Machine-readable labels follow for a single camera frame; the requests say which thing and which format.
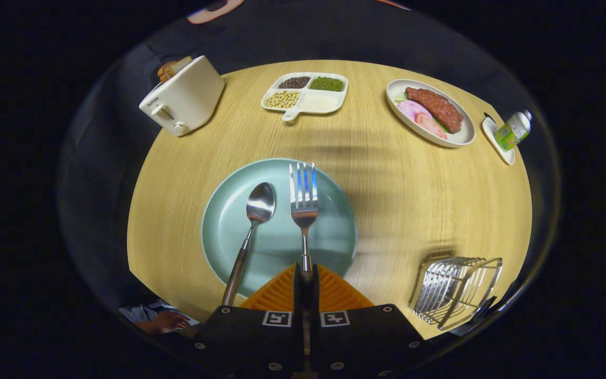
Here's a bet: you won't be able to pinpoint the spoon with wooden handle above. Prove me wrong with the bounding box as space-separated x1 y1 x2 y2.
221 182 276 307

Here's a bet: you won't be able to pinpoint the white food plate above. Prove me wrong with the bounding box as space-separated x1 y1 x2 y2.
386 79 476 148

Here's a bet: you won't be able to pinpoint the white divided tray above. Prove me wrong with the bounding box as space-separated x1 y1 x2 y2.
260 72 348 122

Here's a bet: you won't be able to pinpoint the metal cutlery rack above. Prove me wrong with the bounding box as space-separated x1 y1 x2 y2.
409 255 503 331

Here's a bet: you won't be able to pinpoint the yellow soybeans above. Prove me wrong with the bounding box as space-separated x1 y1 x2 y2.
264 91 301 109

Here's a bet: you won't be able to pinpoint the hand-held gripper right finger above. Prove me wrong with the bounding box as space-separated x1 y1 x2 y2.
306 263 425 377

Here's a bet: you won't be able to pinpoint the white toaster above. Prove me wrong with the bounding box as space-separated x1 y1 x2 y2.
139 55 226 137

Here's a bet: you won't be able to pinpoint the white coaster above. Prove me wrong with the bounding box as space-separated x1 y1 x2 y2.
482 113 516 166

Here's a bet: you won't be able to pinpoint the brown meat steak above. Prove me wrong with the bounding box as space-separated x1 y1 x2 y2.
406 87 464 134

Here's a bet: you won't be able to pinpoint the green and silver bottle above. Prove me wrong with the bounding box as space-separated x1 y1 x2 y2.
494 109 533 152

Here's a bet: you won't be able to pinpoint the brown toast slice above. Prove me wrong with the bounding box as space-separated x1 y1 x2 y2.
157 56 193 83

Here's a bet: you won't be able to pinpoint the reddish ham slice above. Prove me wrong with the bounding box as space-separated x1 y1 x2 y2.
415 112 448 140

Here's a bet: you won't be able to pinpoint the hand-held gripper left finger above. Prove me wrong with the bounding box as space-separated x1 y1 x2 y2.
190 263 306 377

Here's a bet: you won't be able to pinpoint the green mung beans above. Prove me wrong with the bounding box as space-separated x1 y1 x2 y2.
309 77 345 92

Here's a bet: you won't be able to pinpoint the person's light clothing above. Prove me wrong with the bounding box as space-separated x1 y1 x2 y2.
119 299 199 328

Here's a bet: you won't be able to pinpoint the light blue plate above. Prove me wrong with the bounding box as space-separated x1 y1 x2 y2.
201 158 358 298

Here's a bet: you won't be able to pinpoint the pale pink ham slice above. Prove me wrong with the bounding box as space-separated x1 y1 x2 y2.
398 100 431 123

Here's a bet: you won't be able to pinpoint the fork with wooden handle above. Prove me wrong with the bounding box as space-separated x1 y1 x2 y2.
289 162 319 282

